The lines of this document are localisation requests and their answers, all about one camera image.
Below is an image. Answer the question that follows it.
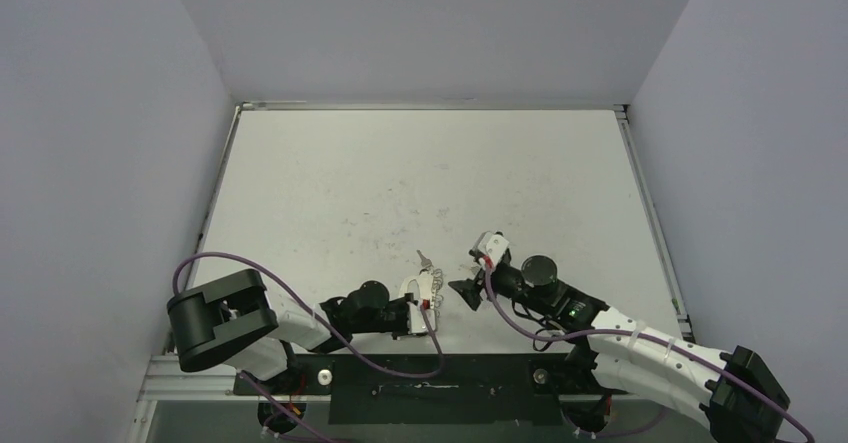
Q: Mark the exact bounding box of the silver carabiner keyring with rings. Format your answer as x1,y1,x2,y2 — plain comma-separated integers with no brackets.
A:
399,266,444,313

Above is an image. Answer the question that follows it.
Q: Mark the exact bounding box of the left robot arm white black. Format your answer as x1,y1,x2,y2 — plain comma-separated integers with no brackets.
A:
167,269,432,394

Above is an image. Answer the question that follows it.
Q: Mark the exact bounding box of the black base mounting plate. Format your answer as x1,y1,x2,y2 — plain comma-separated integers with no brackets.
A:
273,352,611,426

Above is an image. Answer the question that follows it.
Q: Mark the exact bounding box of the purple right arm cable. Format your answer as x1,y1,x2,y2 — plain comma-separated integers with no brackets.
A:
483,267,817,443

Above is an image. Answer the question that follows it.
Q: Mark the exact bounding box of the aluminium front rail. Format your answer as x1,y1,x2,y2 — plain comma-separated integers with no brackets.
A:
137,353,735,403

